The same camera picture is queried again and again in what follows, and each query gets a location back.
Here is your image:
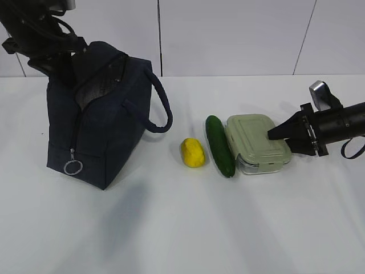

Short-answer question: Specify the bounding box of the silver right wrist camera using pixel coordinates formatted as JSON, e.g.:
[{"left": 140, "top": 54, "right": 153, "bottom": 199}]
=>
[{"left": 309, "top": 80, "right": 332, "bottom": 111}]

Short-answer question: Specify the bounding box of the yellow lemon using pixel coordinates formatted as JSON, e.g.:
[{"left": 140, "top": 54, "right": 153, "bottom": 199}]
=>
[{"left": 180, "top": 138, "right": 206, "bottom": 168}]

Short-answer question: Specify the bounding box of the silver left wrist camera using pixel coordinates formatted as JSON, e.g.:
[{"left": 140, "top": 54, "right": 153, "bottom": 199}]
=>
[{"left": 47, "top": 0, "right": 76, "bottom": 11}]

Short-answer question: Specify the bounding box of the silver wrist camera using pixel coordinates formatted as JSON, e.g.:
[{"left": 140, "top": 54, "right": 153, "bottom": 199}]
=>
[
  {"left": 309, "top": 80, "right": 332, "bottom": 111},
  {"left": 47, "top": 0, "right": 76, "bottom": 11}
]

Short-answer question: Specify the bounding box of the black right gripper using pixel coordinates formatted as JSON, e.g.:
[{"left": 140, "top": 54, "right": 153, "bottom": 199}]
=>
[{"left": 267, "top": 103, "right": 328, "bottom": 156}]

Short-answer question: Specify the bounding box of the green cucumber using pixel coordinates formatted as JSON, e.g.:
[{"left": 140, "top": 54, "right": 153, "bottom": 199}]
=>
[{"left": 205, "top": 115, "right": 236, "bottom": 178}]

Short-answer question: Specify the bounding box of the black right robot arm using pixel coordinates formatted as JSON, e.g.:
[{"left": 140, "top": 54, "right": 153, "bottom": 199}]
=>
[{"left": 267, "top": 103, "right": 364, "bottom": 156}]

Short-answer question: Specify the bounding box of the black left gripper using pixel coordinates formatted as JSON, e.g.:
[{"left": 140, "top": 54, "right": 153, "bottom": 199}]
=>
[{"left": 27, "top": 37, "right": 87, "bottom": 86}]

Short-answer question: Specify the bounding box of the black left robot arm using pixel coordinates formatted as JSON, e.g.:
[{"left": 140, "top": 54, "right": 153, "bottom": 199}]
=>
[{"left": 1, "top": 0, "right": 87, "bottom": 87}]

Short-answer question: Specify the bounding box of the dark navy lunch bag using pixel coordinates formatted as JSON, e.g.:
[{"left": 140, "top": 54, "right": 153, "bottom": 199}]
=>
[{"left": 47, "top": 41, "right": 173, "bottom": 190}]

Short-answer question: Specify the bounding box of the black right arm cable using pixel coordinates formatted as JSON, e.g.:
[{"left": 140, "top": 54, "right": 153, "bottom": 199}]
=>
[{"left": 340, "top": 136, "right": 365, "bottom": 159}]

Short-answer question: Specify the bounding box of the green lidded glass container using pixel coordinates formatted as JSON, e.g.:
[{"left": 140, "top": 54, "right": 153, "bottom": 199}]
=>
[{"left": 225, "top": 114, "right": 292, "bottom": 175}]

